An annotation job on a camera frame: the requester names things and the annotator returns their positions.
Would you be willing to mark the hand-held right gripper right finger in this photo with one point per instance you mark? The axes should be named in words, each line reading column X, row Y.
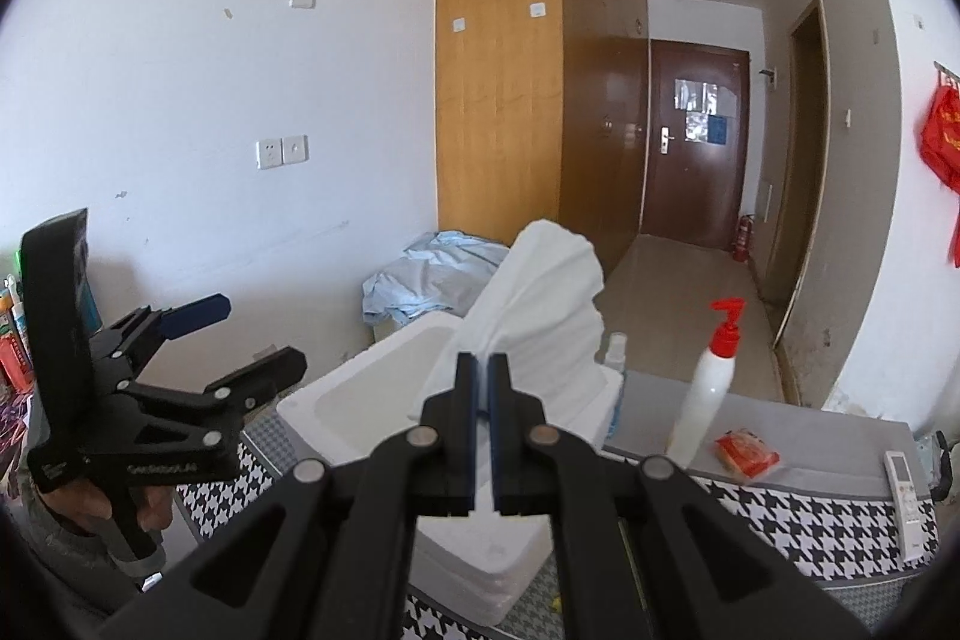
column 496, row 437

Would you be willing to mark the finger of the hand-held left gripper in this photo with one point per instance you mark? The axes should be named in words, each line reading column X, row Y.
column 195, row 314
column 262, row 377

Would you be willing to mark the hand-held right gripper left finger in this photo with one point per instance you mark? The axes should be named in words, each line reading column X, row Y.
column 466, row 437

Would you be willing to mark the white foam box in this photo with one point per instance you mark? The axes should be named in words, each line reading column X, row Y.
column 375, row 392

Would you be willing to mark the white pleated cloth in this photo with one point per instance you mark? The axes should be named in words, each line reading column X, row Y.
column 540, row 310

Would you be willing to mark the person's left forearm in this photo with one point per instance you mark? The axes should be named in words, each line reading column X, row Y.
column 71, row 565

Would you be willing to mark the person's left hand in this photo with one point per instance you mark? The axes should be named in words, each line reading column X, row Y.
column 79, row 509

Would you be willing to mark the clutter of colourful bottles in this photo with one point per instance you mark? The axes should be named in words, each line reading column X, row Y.
column 13, row 340

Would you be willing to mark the clear blue spray bottle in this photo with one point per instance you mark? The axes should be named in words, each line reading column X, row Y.
column 615, row 351

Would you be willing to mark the light blue crumpled cloth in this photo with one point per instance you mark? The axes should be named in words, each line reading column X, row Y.
column 427, row 280

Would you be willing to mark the white red pump bottle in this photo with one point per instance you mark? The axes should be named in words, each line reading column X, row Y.
column 705, row 385

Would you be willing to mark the red snack packet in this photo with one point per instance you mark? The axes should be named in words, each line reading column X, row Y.
column 746, row 454

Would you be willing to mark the houndstooth tablecloth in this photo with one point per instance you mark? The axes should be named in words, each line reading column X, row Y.
column 787, row 520

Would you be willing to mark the red fire extinguisher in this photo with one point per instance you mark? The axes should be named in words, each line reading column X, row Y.
column 741, row 239

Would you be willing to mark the dark brown entrance door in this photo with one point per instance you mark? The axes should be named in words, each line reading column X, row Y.
column 697, row 190

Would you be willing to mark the wooden wardrobe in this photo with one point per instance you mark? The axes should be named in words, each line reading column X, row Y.
column 502, row 108

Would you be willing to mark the papers on door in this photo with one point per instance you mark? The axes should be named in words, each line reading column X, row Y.
column 701, row 111

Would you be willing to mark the white remote control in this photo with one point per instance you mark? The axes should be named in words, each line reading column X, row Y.
column 904, row 505

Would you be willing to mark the red hanging bag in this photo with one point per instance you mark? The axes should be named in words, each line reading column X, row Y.
column 943, row 134

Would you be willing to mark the white double wall socket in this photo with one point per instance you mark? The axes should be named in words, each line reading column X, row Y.
column 281, row 153

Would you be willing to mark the wooden side door frame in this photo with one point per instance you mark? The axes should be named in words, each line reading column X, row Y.
column 804, row 160

